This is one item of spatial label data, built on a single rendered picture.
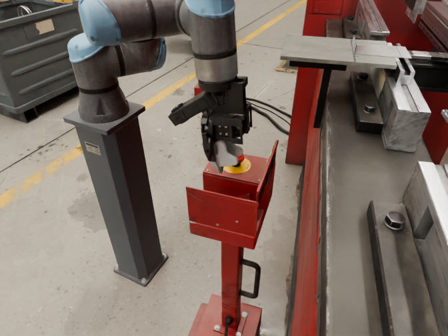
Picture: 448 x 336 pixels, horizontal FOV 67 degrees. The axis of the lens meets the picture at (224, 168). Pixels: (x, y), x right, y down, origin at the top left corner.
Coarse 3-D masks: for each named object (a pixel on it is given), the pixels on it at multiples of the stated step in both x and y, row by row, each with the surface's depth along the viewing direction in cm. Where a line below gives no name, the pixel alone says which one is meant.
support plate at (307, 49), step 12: (288, 36) 93; (300, 36) 93; (312, 36) 93; (288, 48) 85; (300, 48) 85; (312, 48) 85; (324, 48) 85; (336, 48) 85; (348, 48) 85; (288, 60) 81; (300, 60) 80; (312, 60) 80; (324, 60) 79; (336, 60) 78; (348, 60) 78; (360, 60) 78; (372, 60) 78; (384, 60) 78
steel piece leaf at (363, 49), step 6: (354, 36) 86; (354, 42) 84; (354, 48) 82; (360, 48) 85; (366, 48) 85; (372, 48) 85; (378, 48) 85; (384, 48) 85; (390, 48) 85; (396, 48) 85; (354, 54) 82; (360, 54) 81; (366, 54) 81; (372, 54) 81; (378, 54) 81; (384, 54) 81; (390, 54) 81; (396, 54) 81
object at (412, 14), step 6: (408, 0) 77; (414, 0) 73; (420, 0) 71; (426, 0) 71; (408, 6) 77; (414, 6) 72; (420, 6) 72; (408, 12) 79; (414, 12) 73; (420, 12) 72; (414, 18) 74
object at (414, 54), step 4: (412, 52) 81; (416, 52) 81; (420, 52) 81; (424, 52) 81; (428, 52) 81; (432, 52) 81; (412, 56) 80; (416, 56) 80; (420, 56) 80; (424, 56) 79; (428, 56) 79; (432, 56) 79; (436, 56) 79; (440, 56) 79; (444, 56) 79; (440, 60) 79; (444, 60) 79
